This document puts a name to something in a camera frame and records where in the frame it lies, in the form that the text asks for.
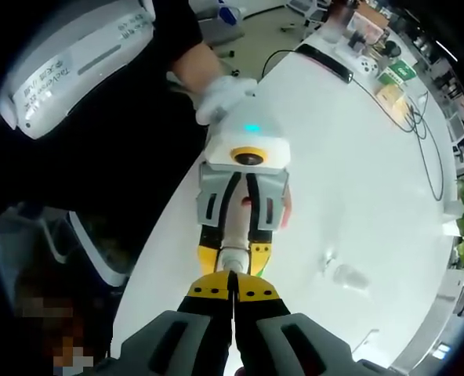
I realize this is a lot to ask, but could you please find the green box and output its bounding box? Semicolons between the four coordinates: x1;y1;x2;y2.
376;58;417;85

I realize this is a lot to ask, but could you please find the white game controller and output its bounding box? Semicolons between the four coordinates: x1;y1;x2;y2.
355;54;380;75

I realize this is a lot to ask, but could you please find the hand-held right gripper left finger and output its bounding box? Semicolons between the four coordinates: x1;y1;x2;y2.
93;270;234;376

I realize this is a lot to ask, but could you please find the black power strip cable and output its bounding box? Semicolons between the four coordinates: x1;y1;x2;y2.
263;49;299;79

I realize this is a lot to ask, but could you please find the person's dark shirt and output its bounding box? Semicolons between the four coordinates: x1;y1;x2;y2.
0;0;217;298

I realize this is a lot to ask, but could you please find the tan wooden box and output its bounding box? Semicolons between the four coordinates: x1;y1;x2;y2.
375;84;409;122

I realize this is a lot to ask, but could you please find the person's left hand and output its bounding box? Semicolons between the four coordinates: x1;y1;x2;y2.
280;186;294;229

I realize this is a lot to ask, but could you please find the white pump bottle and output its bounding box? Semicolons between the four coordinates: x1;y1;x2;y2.
217;175;253;274

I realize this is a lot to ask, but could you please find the grey office chair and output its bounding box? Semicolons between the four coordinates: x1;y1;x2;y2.
194;0;245;78

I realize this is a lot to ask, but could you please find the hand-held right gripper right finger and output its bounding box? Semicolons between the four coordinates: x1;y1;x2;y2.
234;273;392;376

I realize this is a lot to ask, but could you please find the black power strip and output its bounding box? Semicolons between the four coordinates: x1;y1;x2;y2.
296;43;354;83

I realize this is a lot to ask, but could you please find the black cable coil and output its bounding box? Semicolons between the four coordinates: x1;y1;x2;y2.
351;76;444;201

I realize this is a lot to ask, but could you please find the dark jar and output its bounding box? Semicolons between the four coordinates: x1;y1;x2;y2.
349;31;368;52

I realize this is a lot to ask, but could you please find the white chest-worn device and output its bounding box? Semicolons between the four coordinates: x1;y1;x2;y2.
0;0;157;140

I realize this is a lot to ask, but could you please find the clear glass pump bottle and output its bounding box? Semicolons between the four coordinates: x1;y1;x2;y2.
321;252;369;294

